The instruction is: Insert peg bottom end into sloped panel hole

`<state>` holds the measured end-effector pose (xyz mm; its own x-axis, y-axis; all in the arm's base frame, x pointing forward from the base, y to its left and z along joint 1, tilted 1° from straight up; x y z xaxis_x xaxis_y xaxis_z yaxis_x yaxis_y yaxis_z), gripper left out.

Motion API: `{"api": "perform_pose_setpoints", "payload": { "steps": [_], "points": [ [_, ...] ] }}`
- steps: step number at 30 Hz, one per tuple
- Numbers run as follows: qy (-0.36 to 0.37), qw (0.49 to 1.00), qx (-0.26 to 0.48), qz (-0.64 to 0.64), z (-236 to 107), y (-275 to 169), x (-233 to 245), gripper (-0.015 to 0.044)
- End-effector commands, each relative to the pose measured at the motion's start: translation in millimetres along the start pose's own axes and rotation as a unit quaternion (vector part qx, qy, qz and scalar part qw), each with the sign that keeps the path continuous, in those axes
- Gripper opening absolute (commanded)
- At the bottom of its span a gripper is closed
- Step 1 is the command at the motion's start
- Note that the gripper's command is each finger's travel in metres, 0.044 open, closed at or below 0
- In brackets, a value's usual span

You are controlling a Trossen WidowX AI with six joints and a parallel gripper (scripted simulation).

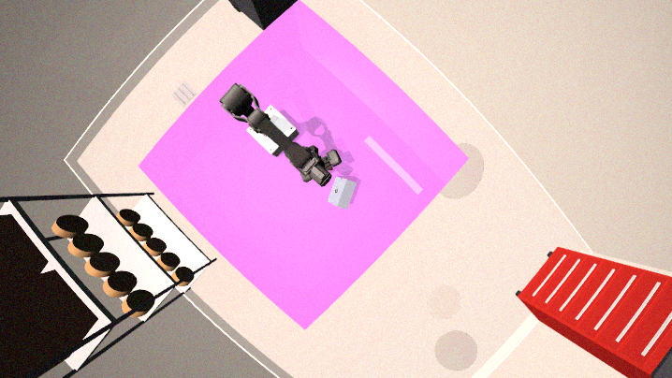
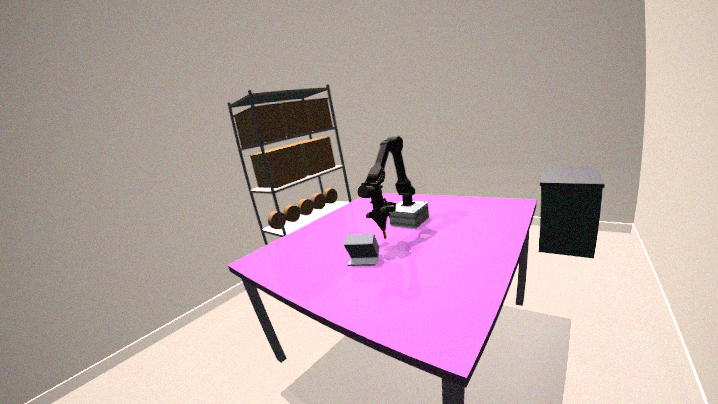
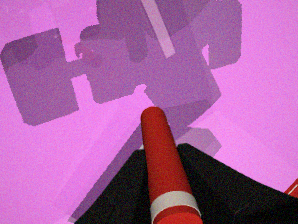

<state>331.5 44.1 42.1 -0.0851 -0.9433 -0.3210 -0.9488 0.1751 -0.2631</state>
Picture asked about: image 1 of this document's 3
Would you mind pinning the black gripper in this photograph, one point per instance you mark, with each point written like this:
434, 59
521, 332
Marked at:
327, 162

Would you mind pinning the grey square panel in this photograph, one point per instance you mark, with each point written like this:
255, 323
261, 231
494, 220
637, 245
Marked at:
341, 192

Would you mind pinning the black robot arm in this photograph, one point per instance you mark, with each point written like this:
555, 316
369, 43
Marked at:
238, 100

